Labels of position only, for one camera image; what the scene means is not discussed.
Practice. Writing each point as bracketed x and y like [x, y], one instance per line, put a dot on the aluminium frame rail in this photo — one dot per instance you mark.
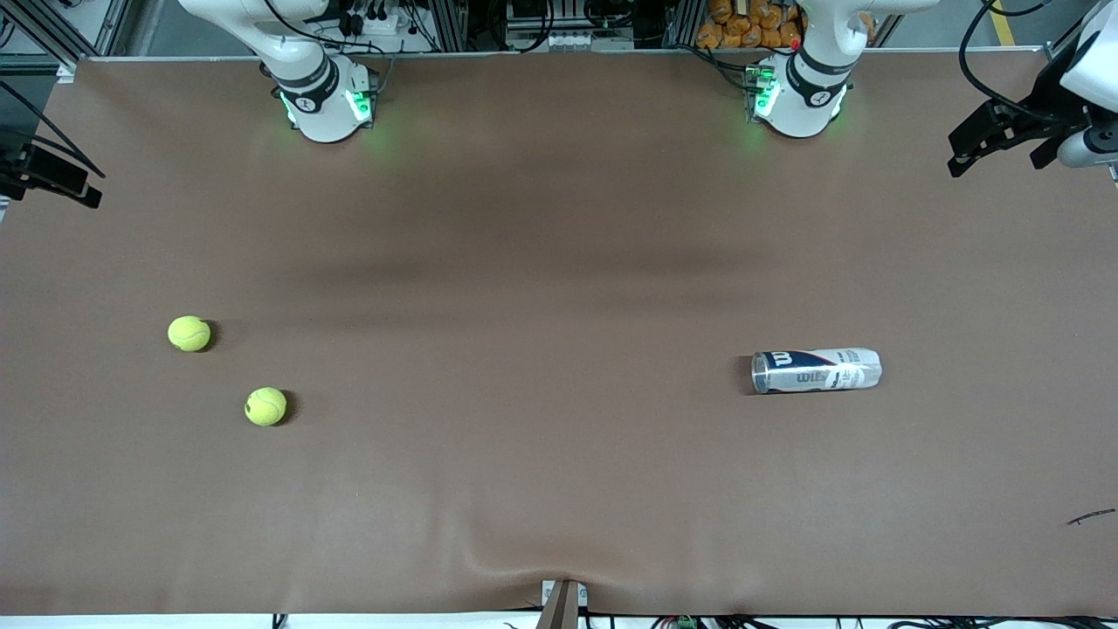
[109, 26]

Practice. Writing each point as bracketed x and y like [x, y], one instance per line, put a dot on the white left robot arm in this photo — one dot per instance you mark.
[799, 109]

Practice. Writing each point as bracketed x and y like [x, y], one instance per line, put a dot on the white power strip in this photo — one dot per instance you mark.
[371, 24]

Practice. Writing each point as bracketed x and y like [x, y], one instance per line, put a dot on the bag of orange items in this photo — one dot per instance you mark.
[742, 26]

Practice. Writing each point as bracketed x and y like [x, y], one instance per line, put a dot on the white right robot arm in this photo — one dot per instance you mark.
[323, 114]

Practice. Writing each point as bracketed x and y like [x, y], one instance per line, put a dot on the aluminium frame post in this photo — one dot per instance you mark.
[681, 22]
[450, 26]

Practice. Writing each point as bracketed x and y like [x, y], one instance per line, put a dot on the brown table cover sheet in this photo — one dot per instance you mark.
[559, 262]

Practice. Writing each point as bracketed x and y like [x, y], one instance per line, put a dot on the white blue tennis ball can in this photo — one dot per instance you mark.
[838, 371]

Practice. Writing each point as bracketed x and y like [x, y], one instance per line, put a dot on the electronics box with connectors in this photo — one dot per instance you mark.
[568, 39]

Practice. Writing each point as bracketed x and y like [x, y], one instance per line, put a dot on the brown post with white bracket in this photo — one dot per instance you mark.
[563, 611]

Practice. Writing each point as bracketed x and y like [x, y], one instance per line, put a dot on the printed yellow tennis ball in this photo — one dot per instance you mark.
[265, 406]

